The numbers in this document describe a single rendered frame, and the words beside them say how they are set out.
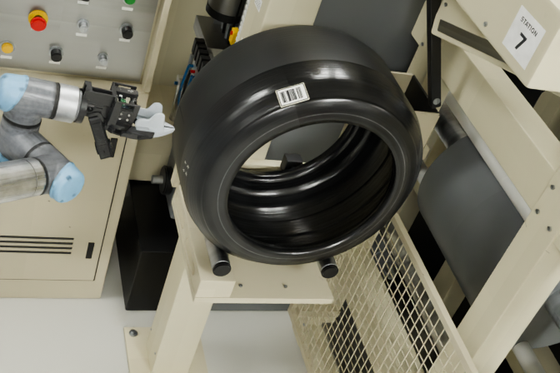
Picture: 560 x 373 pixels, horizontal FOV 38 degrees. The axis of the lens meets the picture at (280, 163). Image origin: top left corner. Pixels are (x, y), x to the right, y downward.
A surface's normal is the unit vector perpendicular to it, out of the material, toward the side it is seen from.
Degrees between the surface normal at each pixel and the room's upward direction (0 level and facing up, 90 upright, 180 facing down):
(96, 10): 90
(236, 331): 0
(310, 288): 0
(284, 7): 90
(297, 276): 0
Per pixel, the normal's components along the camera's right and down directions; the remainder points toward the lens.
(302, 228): -0.06, -0.74
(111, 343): 0.29, -0.77
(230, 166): 0.08, 0.58
